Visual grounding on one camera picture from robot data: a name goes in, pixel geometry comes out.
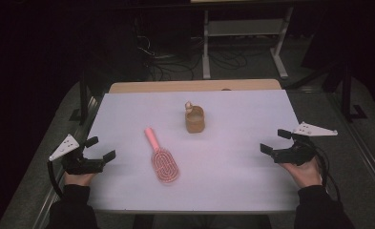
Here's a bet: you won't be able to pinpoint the person's left hand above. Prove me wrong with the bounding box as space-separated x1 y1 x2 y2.
63 171 97 187

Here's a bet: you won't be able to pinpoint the pink hairbrush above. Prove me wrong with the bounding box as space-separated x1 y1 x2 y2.
143 126 180 185

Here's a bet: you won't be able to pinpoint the left hand-held gripper cable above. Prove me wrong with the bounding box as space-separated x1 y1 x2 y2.
47 159 66 198

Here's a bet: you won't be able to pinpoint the right hand-held gripper cable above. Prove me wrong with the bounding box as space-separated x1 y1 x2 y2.
311 145 343 203

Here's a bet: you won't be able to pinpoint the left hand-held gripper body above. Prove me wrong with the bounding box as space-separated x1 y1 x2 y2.
48 134 107 176

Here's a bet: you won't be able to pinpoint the person's right hand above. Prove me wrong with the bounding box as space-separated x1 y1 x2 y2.
280 156 323 190

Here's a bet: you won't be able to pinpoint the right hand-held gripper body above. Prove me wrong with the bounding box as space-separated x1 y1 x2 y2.
270 121 339 167

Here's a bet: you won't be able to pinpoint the hand-held gripper cable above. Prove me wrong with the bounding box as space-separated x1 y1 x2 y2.
311 145 343 203
47 159 66 198

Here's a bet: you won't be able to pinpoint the black floor cables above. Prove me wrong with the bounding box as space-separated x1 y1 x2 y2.
135 33 250 81

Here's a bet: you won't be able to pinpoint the black metal stand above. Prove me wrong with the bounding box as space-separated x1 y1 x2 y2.
68 72 94 127
340 62 369 124

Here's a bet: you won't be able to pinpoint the white metal desk frame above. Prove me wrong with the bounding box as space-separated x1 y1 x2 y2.
201 5 295 81

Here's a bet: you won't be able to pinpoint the white table sheet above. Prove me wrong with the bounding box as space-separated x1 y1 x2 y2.
86 89 301 213

